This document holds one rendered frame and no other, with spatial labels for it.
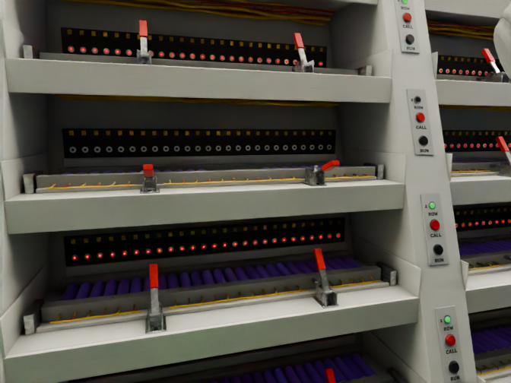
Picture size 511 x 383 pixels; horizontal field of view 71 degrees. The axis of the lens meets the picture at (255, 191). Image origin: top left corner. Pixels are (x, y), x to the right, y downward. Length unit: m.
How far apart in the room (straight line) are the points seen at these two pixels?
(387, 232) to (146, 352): 0.46
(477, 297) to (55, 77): 0.77
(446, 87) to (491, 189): 0.21
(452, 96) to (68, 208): 0.69
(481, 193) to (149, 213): 0.60
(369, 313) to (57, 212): 0.49
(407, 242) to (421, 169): 0.13
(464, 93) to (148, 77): 0.59
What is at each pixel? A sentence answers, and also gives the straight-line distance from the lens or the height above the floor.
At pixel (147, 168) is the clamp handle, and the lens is 0.48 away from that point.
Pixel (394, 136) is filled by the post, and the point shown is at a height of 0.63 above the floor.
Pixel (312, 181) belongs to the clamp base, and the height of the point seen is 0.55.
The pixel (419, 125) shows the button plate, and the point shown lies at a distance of 0.72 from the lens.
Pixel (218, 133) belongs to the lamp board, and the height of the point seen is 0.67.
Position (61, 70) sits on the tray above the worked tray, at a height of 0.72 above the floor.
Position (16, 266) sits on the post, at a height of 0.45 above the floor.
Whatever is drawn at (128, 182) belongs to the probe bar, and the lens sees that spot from 0.57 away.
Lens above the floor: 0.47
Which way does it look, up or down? 7 degrees up
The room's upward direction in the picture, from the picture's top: 4 degrees counter-clockwise
